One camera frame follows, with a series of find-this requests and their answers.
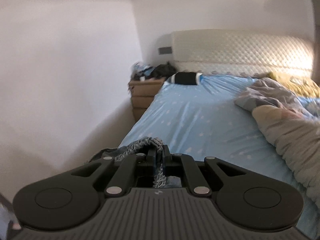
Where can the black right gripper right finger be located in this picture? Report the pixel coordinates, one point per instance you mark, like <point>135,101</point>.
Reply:
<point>201,178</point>

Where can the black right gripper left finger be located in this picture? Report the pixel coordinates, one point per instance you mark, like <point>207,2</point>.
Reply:
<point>117,178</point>

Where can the dark clothes pile on cabinet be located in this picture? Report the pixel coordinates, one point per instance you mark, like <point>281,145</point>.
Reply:
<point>142,71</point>

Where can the light blue patterned bed sheet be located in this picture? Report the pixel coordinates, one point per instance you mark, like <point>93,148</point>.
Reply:
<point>200,121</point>

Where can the wooden bedside cabinet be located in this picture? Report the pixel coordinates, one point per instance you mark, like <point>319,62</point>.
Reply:
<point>142,95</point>

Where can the black cylindrical pillow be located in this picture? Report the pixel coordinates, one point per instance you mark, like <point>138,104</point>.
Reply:
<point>186,78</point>

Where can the grey beige quilt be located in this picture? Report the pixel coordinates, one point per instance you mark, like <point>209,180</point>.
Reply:
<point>288,126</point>

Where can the cream quilted headboard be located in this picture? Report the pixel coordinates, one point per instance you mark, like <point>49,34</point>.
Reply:
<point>241,53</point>

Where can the yellow green blanket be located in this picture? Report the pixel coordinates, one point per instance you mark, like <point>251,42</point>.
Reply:
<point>301,86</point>

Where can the grey wall switch panel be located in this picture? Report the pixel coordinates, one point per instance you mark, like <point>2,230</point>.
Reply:
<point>164,50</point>

